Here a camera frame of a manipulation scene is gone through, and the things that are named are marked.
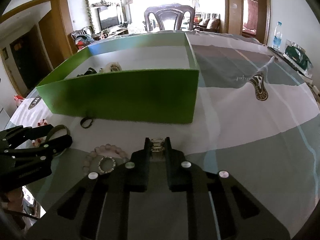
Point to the person's hand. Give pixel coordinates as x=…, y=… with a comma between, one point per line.
x=13, y=200

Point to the plastic water bottle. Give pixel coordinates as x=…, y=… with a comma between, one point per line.
x=277, y=38

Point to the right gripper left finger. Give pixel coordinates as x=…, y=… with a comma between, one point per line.
x=97, y=207

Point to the red white paper bag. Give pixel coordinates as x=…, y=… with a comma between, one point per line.
x=18, y=100

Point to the black watch band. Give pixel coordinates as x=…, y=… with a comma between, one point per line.
x=90, y=71

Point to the green cardboard box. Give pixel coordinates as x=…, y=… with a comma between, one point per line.
x=158, y=82

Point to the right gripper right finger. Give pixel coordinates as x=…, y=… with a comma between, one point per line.
x=218, y=206

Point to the flat screen television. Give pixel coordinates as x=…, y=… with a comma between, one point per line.
x=108, y=17

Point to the chair with clothes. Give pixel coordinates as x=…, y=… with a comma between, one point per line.
x=84, y=37

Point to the green tissue pack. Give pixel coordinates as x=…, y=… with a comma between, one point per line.
x=297, y=56

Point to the dark wooden chair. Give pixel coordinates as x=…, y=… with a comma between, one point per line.
x=171, y=12

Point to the green ivy garland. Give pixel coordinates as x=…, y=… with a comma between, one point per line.
x=88, y=9

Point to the plaid tablecloth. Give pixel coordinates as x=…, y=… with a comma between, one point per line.
x=254, y=117

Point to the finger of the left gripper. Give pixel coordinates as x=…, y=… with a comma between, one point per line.
x=49, y=149
x=15, y=136

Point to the silver bangle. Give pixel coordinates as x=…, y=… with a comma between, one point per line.
x=60, y=134

